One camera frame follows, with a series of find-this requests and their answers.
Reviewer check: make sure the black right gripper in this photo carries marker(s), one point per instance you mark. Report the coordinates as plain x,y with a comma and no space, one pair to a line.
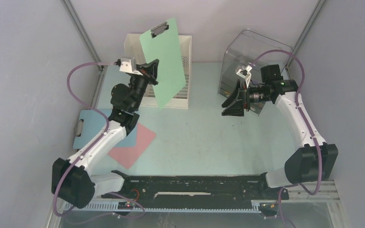
237,102

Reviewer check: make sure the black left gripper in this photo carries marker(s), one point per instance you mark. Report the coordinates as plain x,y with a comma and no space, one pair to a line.
150,70

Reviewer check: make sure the green clipboard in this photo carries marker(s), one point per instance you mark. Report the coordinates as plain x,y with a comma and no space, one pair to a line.
162,42

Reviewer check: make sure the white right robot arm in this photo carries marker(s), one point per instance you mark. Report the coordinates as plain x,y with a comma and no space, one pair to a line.
314,158

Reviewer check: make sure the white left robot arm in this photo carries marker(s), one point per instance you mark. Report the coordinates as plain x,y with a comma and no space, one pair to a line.
72,178

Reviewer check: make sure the white file organizer rack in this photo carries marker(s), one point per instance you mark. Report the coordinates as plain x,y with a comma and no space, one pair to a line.
133,48

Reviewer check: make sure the blue clipboard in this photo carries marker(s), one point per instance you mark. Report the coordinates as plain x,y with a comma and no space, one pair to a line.
89,125

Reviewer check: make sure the pink paper sheet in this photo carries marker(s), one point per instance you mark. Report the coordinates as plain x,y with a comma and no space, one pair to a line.
127,156

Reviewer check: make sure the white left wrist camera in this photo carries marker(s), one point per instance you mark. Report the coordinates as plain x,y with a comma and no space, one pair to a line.
128,65

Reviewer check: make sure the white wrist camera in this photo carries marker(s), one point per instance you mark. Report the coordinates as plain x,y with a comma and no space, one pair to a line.
245,73
128,65

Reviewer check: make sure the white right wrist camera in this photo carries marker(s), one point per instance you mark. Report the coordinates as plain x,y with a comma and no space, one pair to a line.
245,73

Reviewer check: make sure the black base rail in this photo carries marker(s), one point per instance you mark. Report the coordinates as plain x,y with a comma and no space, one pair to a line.
199,192

